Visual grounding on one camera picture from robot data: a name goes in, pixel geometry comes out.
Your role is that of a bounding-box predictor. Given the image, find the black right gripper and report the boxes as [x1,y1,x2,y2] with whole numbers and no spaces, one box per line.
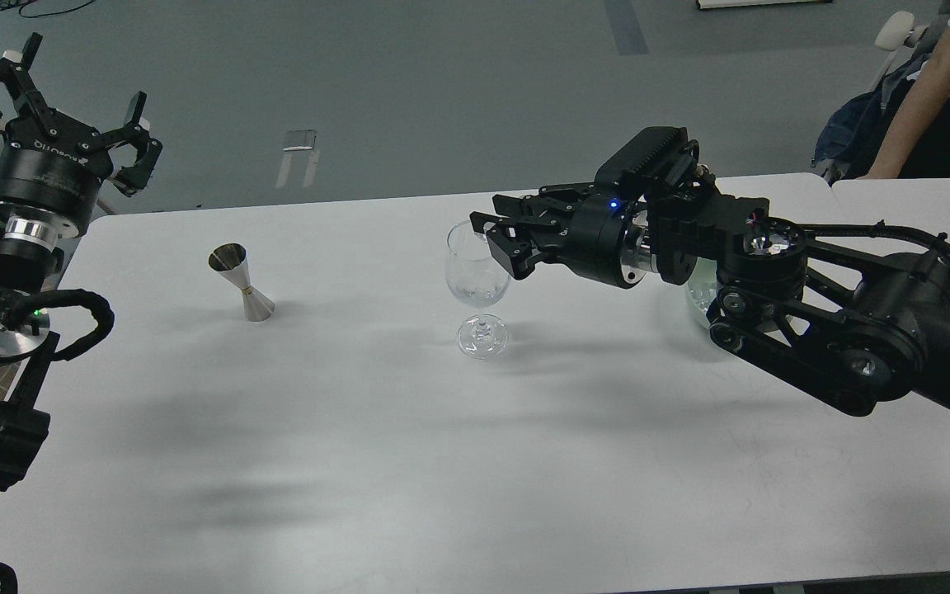
[470,183,657,289]

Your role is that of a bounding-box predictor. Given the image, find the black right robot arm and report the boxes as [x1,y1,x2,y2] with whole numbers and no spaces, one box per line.
[470,125,950,417]

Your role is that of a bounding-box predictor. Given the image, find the clear ice cubes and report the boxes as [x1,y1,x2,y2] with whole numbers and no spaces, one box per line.
[689,280,719,314]

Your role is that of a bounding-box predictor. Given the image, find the steel double jigger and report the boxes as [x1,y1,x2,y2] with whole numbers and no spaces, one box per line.
[208,242,275,323]

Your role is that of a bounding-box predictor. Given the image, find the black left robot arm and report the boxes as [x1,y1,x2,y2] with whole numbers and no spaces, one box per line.
[0,34,162,493]

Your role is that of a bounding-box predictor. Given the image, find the black floor cables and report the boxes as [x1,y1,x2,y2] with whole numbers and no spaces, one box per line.
[0,0,101,35]

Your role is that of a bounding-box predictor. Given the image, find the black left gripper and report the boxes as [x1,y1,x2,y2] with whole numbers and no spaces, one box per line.
[0,33,164,240]

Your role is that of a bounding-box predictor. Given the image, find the clear wine glass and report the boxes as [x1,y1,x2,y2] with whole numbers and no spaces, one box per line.
[444,219,511,360]

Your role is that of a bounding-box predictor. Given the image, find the green bowl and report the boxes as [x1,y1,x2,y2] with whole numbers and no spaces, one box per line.
[684,258,720,330]

